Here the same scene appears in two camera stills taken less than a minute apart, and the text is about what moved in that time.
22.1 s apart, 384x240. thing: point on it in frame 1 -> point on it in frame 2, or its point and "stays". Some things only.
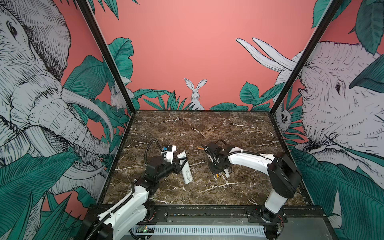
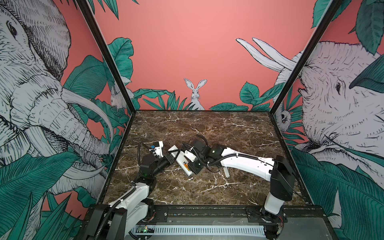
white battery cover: (226, 171) stays
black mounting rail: (253, 213) stays
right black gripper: (213, 171) -> (193, 169)
